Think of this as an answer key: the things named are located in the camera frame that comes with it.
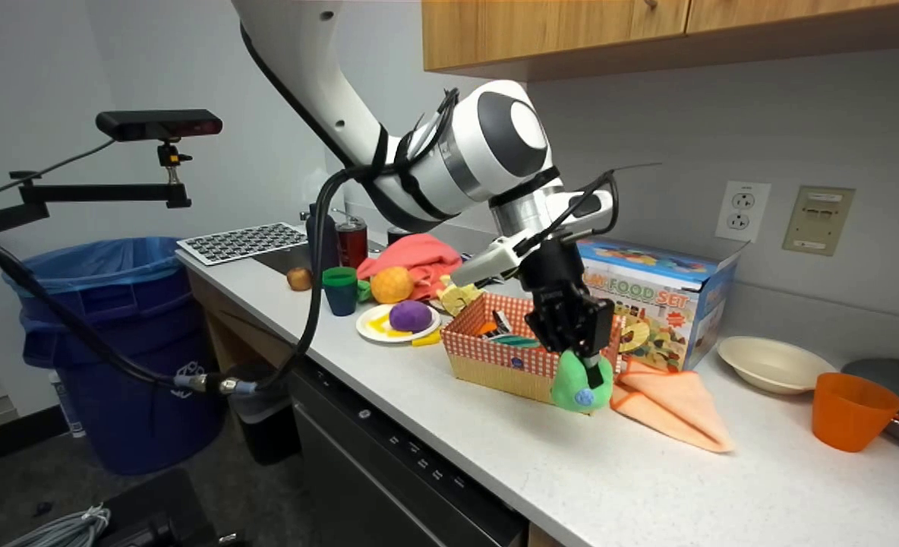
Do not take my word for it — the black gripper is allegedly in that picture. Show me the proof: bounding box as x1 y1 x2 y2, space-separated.
523 237 618 394

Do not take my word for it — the green plush toy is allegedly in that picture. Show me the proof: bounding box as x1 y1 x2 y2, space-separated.
546 345 620 416

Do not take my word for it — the orange checkered basket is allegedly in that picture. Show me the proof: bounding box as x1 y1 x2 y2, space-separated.
442 290 627 408

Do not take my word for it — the peach felt cloth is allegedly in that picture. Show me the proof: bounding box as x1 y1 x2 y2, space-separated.
608 359 739 458

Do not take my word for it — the blue toy food box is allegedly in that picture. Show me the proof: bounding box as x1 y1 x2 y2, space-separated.
575 237 740 374

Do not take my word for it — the purple plush toy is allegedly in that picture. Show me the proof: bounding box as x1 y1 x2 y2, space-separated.
386 297 436 336

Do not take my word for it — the beige bowl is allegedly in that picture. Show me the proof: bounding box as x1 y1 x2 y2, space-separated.
713 333 842 398

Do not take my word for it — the pink cloth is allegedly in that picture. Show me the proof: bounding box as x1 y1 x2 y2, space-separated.
354 232 465 305

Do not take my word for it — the black dishwasher front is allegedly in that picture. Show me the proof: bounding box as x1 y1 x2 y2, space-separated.
290 369 528 547

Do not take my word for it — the blue cup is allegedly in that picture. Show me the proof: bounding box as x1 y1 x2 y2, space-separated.
322 285 363 319

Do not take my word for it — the green cup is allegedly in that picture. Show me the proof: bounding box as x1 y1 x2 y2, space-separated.
319 263 363 297

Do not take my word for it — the dark red cup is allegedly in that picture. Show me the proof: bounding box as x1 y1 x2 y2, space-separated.
333 218 373 274

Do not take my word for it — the orange cup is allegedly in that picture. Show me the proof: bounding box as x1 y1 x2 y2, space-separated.
807 369 899 457

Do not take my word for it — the black clamp block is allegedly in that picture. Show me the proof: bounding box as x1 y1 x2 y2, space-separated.
229 366 304 467

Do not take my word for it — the wooden upper cabinet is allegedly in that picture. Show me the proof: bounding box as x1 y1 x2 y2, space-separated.
420 0 899 81

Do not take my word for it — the white keyboard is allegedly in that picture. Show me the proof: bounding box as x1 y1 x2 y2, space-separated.
172 218 312 271

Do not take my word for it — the blue trash bin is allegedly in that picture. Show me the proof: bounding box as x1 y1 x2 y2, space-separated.
6 233 224 481

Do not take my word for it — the white wall outlet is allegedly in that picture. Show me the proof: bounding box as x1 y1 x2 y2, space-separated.
713 180 776 247

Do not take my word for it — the thick black cable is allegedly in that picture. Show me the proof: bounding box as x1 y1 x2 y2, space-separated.
0 165 373 401

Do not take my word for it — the beige wall switch plate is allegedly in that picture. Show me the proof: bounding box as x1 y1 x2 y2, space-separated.
777 183 860 257

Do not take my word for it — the black bar camera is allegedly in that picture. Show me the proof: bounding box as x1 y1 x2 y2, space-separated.
93 106 224 142

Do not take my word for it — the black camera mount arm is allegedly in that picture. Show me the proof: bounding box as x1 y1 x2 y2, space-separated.
0 140 195 243

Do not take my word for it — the grey cable bundle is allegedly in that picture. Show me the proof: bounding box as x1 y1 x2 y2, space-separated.
0 502 117 547

